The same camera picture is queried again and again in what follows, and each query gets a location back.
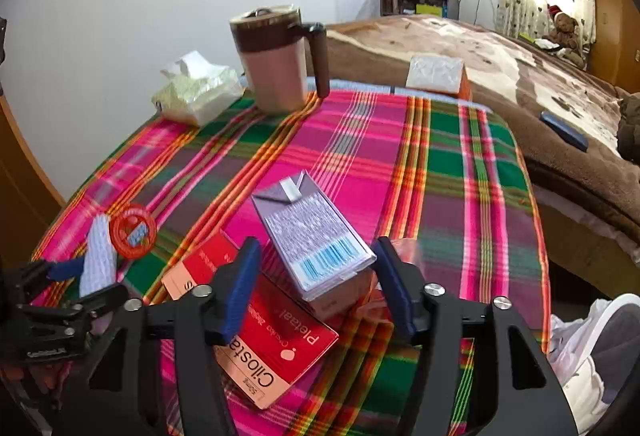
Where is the brown and pink mug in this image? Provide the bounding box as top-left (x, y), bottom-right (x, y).
top-left (229, 5), bottom-right (332, 113)

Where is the soft tissue pack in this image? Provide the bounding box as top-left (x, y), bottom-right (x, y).
top-left (151, 50), bottom-right (246, 127)

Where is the wooden wardrobe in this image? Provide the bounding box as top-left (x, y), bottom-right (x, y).
top-left (585, 0), bottom-right (640, 92)

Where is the red and white round lid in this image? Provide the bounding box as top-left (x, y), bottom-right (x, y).
top-left (109, 203), bottom-right (158, 261)

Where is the white trash bin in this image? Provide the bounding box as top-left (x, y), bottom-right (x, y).
top-left (547, 293), bottom-right (640, 422)

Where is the brown teddy bear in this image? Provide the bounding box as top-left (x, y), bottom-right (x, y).
top-left (545, 4), bottom-right (588, 67)

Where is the plaid tablecloth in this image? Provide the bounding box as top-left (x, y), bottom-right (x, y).
top-left (30, 89), bottom-right (553, 436)

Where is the cluttered shelf table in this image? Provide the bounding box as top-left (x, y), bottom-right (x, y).
top-left (376, 0), bottom-right (461, 21)

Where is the dark blue flat case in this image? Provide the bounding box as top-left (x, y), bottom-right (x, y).
top-left (539, 110), bottom-right (591, 153)

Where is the brown jacket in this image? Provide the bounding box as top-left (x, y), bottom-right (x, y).
top-left (616, 92), bottom-right (640, 162)

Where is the red and pink cardboard box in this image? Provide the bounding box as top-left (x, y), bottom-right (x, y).
top-left (161, 231), bottom-right (341, 411)

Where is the brown printed blanket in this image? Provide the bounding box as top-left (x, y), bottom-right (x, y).
top-left (320, 14), bottom-right (640, 237)

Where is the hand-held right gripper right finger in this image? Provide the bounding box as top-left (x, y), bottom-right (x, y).
top-left (372, 236), bottom-right (581, 436)

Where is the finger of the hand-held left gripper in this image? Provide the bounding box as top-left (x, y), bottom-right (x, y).
top-left (10, 257), bottom-right (87, 297)
top-left (20, 285), bottom-right (130, 329)

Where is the purple and white carton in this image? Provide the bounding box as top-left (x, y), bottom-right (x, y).
top-left (250, 169), bottom-right (378, 302)

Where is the white and orange tissue box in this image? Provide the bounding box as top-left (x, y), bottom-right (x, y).
top-left (405, 55), bottom-right (473, 100)

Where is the wooden door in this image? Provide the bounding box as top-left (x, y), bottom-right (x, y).
top-left (0, 94), bottom-right (68, 267)

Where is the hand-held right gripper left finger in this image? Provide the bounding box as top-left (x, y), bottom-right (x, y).
top-left (60, 236), bottom-right (263, 436)

